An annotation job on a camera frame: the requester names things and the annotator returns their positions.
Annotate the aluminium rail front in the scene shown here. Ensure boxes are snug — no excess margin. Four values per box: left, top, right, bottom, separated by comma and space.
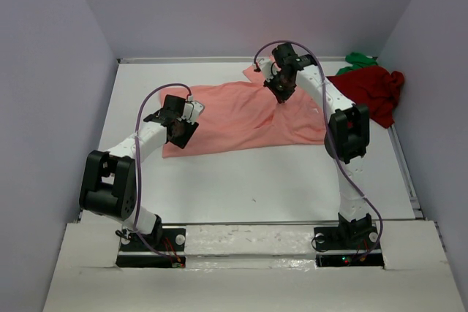
162, 219, 339, 227

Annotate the green t shirt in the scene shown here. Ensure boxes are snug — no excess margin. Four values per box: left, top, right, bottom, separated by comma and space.
336, 52, 378, 75

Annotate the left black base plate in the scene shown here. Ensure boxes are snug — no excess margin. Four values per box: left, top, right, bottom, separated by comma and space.
115, 226, 186, 269

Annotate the pink t shirt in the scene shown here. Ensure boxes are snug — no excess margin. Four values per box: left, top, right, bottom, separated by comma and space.
162, 67, 325, 159

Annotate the red t shirt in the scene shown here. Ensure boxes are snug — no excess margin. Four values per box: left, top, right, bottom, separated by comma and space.
328, 66, 404, 129

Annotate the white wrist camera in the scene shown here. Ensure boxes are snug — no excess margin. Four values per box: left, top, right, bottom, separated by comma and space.
181, 100, 205, 124
257, 58, 277, 81

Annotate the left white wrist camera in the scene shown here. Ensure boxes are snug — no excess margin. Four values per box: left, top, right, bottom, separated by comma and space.
181, 100, 205, 124

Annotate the aluminium rail back edge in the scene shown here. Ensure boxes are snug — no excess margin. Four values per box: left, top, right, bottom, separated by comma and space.
117, 56, 348, 64

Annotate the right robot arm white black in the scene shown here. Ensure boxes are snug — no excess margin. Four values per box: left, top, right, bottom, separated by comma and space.
254, 40, 380, 256

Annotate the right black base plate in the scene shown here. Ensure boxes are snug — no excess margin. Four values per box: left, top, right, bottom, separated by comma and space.
311, 227, 385, 268

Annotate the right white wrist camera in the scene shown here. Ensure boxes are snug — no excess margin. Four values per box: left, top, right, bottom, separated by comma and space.
257, 58, 277, 81

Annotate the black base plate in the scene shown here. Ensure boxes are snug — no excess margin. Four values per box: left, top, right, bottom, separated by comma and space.
311, 227, 385, 268
115, 226, 186, 269

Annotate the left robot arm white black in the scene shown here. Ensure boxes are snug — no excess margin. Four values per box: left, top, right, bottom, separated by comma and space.
79, 94, 205, 251

